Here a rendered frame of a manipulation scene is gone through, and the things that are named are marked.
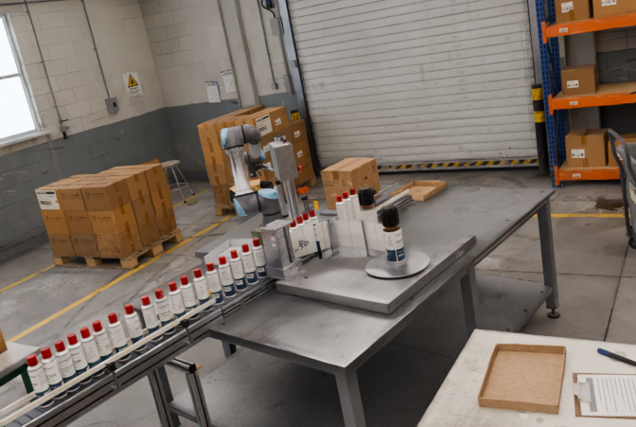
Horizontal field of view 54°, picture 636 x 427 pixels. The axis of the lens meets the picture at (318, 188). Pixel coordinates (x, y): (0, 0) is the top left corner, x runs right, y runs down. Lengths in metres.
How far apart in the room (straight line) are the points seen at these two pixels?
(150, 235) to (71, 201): 0.86
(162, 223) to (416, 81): 3.41
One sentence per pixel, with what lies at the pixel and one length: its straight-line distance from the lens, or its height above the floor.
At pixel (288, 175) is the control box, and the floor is 1.31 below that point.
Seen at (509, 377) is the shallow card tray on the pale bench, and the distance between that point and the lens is 2.28.
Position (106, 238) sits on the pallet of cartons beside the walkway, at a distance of 6.72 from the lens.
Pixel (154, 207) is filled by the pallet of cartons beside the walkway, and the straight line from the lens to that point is 6.90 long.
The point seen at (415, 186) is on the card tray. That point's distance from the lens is 4.43.
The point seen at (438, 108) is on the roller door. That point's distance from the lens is 7.68.
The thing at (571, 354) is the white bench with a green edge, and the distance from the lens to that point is 2.40.
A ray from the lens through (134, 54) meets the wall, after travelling 10.00.
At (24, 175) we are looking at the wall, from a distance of 8.66.
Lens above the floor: 2.05
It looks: 15 degrees down
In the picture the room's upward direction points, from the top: 11 degrees counter-clockwise
